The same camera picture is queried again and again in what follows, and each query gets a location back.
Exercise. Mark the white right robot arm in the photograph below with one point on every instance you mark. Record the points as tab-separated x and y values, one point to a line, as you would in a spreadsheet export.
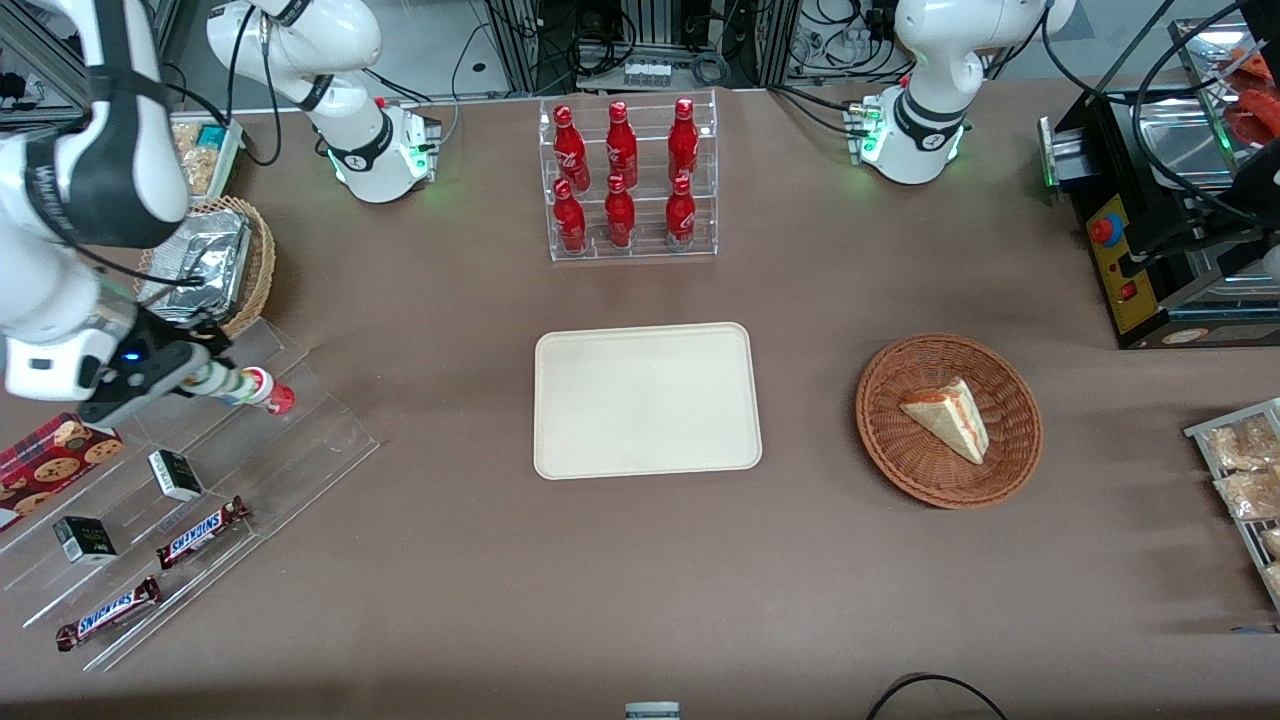
60	250

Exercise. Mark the silver foil container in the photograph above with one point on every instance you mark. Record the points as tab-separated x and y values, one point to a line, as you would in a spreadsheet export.
205	260

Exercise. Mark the clear acrylic stepped display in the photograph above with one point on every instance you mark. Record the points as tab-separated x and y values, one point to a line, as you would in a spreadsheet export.
300	440

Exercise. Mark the small grey object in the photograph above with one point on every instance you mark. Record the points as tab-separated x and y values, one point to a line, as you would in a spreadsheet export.
652	711

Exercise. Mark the Snickers chocolate bar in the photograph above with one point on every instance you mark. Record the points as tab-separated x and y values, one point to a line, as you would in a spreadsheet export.
108	613
200	533

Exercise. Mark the snack tub with cookies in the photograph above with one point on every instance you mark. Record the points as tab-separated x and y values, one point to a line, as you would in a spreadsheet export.
200	155

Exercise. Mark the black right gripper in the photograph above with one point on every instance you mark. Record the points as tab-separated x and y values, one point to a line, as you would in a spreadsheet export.
158	361

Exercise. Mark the red cola bottle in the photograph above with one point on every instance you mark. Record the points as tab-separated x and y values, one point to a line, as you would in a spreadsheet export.
570	220
620	215
683	140
680	215
570	145
621	145

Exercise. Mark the clear acrylic bottle rack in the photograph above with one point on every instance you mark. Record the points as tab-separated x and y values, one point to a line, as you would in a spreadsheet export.
650	250

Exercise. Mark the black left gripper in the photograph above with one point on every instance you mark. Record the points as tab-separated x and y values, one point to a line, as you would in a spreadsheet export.
1210	228

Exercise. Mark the red cookie box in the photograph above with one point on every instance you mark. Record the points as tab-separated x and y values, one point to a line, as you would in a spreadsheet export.
45	465

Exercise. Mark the tan wicker basket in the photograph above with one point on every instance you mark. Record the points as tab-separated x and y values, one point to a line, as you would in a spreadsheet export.
258	270

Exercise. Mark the black gum box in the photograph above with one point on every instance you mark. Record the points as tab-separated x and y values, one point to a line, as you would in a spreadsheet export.
175	475
85	540

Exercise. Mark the black food warmer appliance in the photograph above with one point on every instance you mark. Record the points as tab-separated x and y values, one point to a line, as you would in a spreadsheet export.
1115	200

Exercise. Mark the red food in warmer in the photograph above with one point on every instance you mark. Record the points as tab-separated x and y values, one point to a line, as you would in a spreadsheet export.
1255	105

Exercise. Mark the blue tape strip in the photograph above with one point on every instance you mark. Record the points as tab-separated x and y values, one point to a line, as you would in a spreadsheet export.
1255	630

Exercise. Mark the wrapped triangle sandwich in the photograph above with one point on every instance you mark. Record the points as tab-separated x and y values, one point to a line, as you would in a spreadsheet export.
955	420

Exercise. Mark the white power strip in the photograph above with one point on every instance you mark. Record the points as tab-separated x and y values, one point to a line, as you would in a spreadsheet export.
647	73

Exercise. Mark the round brown wicker basket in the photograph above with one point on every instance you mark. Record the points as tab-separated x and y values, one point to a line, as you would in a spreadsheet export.
1015	440

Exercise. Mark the clear bagged snack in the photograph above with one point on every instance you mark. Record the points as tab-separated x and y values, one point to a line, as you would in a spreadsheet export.
1272	542
1274	577
1240	445
1250	495

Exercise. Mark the cream plastic tray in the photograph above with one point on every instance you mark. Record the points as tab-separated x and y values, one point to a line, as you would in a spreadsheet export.
645	400

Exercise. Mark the green gum bottle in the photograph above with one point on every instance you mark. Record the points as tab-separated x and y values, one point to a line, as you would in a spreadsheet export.
250	387

